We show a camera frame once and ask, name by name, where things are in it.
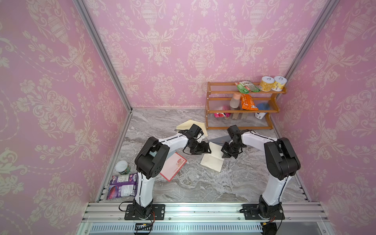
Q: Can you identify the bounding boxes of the grey envelope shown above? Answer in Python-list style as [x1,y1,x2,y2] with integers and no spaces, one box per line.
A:
[209,136,232,146]

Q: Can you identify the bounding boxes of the pink beige bottle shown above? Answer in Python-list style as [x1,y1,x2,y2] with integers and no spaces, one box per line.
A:
[230,93,241,109]

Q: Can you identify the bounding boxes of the magenta pink item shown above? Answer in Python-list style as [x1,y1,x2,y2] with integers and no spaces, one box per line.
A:
[214,106,231,119]

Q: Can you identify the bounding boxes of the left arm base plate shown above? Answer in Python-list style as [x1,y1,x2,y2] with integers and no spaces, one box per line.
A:
[124,204,165,221]

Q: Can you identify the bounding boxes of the green white can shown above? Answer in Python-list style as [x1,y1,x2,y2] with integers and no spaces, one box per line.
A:
[115,160,130,175]

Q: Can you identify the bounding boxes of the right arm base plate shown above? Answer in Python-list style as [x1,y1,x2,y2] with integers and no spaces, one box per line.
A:
[240,203,285,220]

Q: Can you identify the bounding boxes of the cream yellow envelope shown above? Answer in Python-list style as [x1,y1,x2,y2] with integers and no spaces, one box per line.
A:
[176,119,208,137]

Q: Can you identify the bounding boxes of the wooden three-tier shelf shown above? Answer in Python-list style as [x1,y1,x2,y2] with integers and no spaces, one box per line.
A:
[205,82,287,130]

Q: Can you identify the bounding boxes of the tan bordered certificate paper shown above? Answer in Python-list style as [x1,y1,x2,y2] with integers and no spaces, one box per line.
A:
[200,142,224,172]

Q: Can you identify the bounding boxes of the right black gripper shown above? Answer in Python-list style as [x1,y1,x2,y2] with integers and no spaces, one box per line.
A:
[221,141,242,159]

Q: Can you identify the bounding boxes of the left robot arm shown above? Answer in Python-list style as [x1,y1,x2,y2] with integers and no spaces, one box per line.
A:
[133,124,211,217]

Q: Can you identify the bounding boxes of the yellow can left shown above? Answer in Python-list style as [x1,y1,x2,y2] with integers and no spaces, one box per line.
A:
[259,76,275,92]

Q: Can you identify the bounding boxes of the orange snack bag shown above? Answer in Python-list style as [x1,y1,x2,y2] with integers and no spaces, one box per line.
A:
[240,94,258,111]

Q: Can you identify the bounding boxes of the green snack packet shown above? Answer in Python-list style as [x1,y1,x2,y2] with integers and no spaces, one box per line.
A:
[235,80,260,94]

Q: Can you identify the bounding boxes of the aluminium front rail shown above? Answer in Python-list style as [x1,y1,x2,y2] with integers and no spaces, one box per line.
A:
[77,202,335,235]

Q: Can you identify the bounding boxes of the yellow can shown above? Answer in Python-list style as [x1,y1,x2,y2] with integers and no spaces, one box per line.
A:
[259,76,275,92]
[271,76,287,92]

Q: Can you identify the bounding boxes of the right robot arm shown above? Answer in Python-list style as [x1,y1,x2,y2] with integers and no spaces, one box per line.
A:
[221,125,301,219]

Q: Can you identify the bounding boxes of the purple snack bag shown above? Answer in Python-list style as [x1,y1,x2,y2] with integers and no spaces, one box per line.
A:
[107,173,138,200]

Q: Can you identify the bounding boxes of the yellow can right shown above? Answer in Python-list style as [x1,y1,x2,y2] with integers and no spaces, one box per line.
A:
[271,76,287,92]

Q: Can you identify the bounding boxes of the red bordered pink card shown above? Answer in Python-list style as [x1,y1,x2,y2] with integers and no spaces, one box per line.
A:
[160,153,187,182]

